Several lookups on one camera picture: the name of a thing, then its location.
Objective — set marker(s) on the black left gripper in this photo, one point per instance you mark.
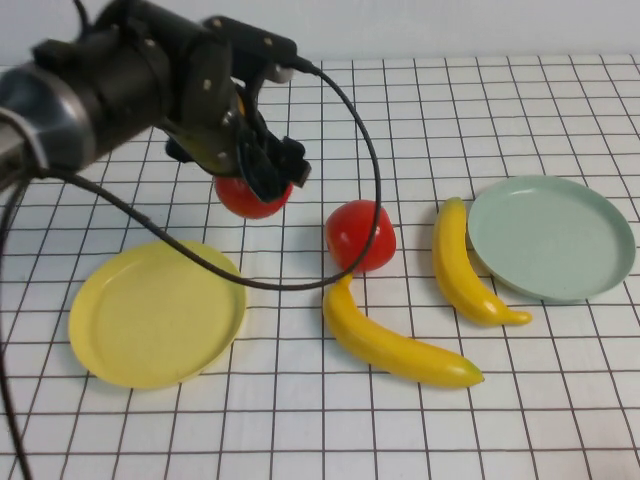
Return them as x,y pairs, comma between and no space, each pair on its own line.
205,115

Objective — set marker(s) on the red apple with dark stem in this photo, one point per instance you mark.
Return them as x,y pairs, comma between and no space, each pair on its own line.
235,197

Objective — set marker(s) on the red apple without stem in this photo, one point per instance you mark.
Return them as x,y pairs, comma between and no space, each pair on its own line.
350,235

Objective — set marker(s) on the long yellow banana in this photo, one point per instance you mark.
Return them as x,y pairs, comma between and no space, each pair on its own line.
390,350

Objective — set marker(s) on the left robot arm, dark grey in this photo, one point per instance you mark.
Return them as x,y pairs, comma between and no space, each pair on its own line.
100,90

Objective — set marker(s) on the yellow round plastic plate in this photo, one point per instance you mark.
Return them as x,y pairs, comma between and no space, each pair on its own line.
150,325

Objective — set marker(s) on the pale green round plate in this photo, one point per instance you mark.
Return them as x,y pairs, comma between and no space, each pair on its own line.
545,240

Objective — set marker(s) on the white grid-pattern tablecloth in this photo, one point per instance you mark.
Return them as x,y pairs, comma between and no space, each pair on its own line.
450,125

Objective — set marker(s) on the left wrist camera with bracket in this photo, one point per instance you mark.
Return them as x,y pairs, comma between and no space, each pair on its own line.
250,42

